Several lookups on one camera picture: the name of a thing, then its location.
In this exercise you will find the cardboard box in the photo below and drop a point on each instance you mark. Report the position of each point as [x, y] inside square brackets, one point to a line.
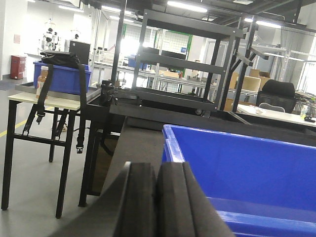
[253, 82]

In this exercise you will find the black metal shelf rack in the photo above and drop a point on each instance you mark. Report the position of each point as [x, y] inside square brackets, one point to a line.
[217, 75]

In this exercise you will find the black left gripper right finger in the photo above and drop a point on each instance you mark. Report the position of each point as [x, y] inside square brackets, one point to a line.
[183, 209]

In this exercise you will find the orange drink bottle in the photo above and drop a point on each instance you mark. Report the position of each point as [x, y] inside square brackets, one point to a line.
[41, 79]

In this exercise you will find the red cabinet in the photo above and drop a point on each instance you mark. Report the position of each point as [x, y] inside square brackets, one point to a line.
[17, 67]

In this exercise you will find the black bag with straps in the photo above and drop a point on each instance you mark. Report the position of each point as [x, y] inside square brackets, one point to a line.
[64, 59]

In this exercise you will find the steel tray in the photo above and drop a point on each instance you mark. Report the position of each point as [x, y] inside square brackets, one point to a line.
[29, 88]

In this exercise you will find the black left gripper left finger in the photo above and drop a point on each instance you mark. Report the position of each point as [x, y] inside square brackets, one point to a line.
[125, 209]

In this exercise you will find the black leg folding table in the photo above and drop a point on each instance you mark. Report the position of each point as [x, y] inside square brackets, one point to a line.
[57, 103]

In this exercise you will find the large blue plastic bin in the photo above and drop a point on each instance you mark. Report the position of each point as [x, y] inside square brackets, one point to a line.
[260, 187]

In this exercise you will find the blue bin on table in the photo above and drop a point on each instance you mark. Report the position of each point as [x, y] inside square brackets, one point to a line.
[65, 80]

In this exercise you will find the black office chair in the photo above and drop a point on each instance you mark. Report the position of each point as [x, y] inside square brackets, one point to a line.
[277, 93]

